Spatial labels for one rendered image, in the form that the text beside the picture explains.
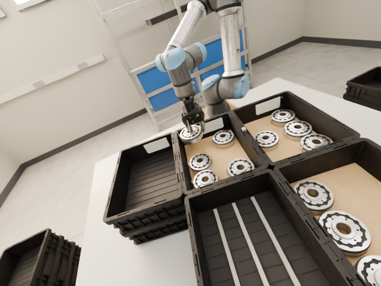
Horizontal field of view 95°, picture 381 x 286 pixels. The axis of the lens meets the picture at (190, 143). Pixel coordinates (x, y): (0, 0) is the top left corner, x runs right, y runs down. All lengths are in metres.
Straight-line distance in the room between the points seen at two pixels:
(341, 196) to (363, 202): 0.05
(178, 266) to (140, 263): 0.16
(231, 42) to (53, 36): 2.78
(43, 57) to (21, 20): 0.43
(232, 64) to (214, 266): 0.84
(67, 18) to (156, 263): 3.11
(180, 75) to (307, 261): 0.64
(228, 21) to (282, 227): 0.85
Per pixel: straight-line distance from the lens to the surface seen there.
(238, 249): 0.61
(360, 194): 0.74
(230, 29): 0.97
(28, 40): 3.48
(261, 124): 0.95
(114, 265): 0.92
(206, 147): 0.88
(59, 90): 3.54
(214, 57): 2.69
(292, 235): 0.63
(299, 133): 0.85
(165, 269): 0.80
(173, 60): 0.63
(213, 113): 1.11
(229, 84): 0.98
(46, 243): 1.49
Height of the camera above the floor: 1.41
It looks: 38 degrees down
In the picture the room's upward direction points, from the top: 22 degrees counter-clockwise
